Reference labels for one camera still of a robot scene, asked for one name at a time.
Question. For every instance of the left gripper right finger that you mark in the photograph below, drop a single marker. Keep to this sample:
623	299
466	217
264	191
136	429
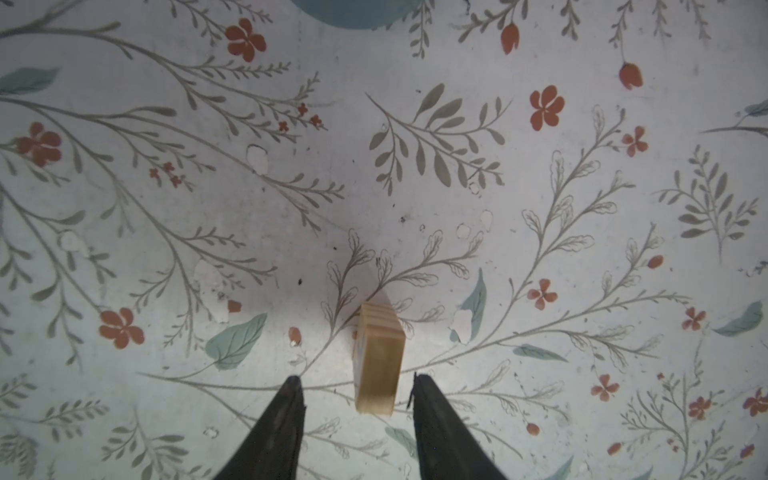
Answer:
446	450

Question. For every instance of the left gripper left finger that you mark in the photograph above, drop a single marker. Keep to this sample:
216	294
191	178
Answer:
272	448

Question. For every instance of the natural wood block pair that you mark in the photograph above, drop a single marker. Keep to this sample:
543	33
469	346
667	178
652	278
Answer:
377	361

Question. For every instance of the teal ceramic cup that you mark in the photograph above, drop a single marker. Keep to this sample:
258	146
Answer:
357	14

